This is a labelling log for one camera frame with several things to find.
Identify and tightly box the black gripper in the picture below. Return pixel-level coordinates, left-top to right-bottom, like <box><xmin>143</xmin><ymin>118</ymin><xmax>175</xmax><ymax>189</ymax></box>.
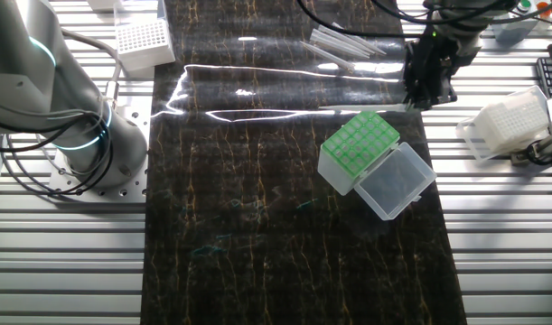
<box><xmin>402</xmin><ymin>34</ymin><xmax>461</xmax><ymax>109</ymax></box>

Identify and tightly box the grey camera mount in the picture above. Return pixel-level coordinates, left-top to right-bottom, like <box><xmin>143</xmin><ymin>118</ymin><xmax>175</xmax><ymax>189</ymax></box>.
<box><xmin>510</xmin><ymin>134</ymin><xmax>552</xmax><ymax>167</ymax></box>

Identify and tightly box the clear large pipette tip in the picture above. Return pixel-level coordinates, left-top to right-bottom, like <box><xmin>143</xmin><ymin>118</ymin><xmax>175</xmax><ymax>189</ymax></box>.
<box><xmin>329</xmin><ymin>21</ymin><xmax>388</xmax><ymax>56</ymax></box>
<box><xmin>318</xmin><ymin>25</ymin><xmax>378</xmax><ymax>55</ymax></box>
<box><xmin>312</xmin><ymin>30</ymin><xmax>373</xmax><ymax>59</ymax></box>
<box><xmin>299</xmin><ymin>40</ymin><xmax>357</xmax><ymax>72</ymax></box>
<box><xmin>319</xmin><ymin>104</ymin><xmax>411</xmax><ymax>113</ymax></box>
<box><xmin>308</xmin><ymin>35</ymin><xmax>370</xmax><ymax>60</ymax></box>

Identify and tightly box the black camera cable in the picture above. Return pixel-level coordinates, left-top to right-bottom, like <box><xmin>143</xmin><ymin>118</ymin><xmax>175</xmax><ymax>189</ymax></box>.
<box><xmin>525</xmin><ymin>139</ymin><xmax>552</xmax><ymax>190</ymax></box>

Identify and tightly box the white tip rack clear lid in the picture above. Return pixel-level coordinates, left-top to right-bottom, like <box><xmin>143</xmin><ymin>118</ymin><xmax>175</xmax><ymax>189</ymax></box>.
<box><xmin>113</xmin><ymin>0</ymin><xmax>177</xmax><ymax>73</ymax></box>

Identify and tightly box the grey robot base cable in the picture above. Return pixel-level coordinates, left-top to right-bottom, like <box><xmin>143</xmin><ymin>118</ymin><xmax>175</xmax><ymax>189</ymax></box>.
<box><xmin>0</xmin><ymin>135</ymin><xmax>109</xmax><ymax>199</ymax></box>

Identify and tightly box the grey button control box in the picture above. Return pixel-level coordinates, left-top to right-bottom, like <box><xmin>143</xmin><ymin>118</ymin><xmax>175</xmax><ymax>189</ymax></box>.
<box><xmin>491</xmin><ymin>0</ymin><xmax>543</xmax><ymax>45</ymax></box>

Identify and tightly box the white tip rack tilted box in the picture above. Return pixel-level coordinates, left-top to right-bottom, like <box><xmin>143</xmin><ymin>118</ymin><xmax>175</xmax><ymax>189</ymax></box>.
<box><xmin>454</xmin><ymin>84</ymin><xmax>552</xmax><ymax>163</ymax></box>

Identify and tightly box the orange capped white tube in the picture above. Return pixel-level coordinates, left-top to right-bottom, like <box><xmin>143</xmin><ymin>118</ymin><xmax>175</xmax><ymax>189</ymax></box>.
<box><xmin>534</xmin><ymin>1</ymin><xmax>552</xmax><ymax>33</ymax></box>

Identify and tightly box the black keyboard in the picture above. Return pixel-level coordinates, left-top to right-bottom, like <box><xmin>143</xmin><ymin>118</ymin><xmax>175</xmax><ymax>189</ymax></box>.
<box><xmin>535</xmin><ymin>56</ymin><xmax>552</xmax><ymax>99</ymax></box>

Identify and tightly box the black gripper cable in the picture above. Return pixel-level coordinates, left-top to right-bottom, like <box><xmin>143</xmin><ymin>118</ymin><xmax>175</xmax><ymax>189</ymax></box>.
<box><xmin>295</xmin><ymin>0</ymin><xmax>426</xmax><ymax>40</ymax></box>
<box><xmin>370</xmin><ymin>0</ymin><xmax>520</xmax><ymax>26</ymax></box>

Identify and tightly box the grey conduit hose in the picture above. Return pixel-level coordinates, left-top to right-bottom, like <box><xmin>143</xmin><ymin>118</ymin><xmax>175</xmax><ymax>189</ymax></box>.
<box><xmin>61</xmin><ymin>28</ymin><xmax>124</xmax><ymax>109</ymax></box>

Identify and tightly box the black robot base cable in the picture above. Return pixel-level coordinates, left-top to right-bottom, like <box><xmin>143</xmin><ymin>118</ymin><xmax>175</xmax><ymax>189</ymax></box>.
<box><xmin>0</xmin><ymin>111</ymin><xmax>115</xmax><ymax>197</ymax></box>

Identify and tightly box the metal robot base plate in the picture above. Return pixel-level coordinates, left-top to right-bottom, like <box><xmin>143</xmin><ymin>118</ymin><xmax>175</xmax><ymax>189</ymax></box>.
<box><xmin>47</xmin><ymin>96</ymin><xmax>154</xmax><ymax>204</ymax></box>

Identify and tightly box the green pipette tip holder box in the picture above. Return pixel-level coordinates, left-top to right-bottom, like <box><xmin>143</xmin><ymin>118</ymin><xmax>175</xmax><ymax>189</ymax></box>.
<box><xmin>317</xmin><ymin>106</ymin><xmax>438</xmax><ymax>222</ymax></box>

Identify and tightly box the black marble pattern mat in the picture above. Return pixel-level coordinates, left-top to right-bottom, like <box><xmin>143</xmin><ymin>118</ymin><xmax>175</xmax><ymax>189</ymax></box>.
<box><xmin>139</xmin><ymin>0</ymin><xmax>469</xmax><ymax>325</ymax></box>

